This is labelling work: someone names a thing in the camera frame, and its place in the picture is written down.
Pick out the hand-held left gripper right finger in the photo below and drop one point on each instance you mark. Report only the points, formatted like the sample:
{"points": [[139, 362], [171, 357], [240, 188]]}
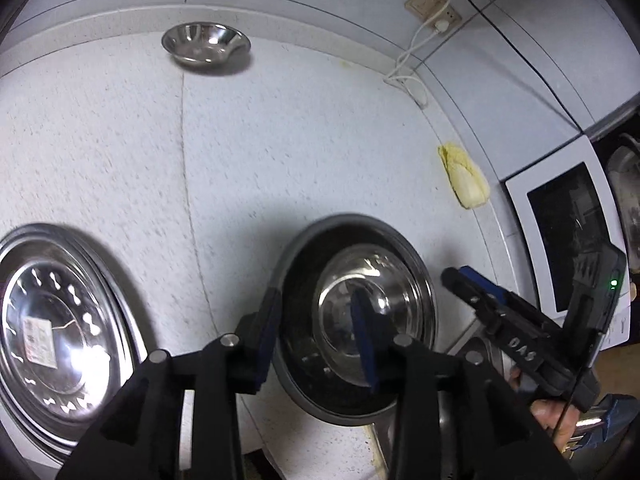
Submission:
{"points": [[367, 340]]}

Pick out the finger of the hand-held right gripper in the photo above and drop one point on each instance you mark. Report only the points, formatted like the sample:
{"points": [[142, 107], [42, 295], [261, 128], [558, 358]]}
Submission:
{"points": [[482, 285], [457, 282]]}

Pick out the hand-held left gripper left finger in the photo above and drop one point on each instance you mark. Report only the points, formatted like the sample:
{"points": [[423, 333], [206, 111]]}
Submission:
{"points": [[267, 330]]}

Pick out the large steel bowl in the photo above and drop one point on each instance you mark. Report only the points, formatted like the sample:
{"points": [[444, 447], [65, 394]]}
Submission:
{"points": [[300, 270]]}

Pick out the large steel plate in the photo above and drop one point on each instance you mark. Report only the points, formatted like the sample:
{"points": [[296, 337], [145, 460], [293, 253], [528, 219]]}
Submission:
{"points": [[135, 300]]}

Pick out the medium steel bowl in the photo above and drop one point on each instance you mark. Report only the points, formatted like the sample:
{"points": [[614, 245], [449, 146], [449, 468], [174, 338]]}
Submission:
{"points": [[205, 42]]}

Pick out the person's right hand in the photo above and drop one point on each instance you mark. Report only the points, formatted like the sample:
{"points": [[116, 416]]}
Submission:
{"points": [[547, 412]]}

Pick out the white microwave oven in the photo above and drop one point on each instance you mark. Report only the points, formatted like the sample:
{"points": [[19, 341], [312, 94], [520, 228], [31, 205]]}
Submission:
{"points": [[560, 220]]}

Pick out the napa cabbage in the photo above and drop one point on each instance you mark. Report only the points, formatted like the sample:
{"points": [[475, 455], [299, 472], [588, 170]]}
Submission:
{"points": [[465, 177]]}

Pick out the double wall socket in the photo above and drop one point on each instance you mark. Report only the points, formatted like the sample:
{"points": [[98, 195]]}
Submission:
{"points": [[433, 5]]}

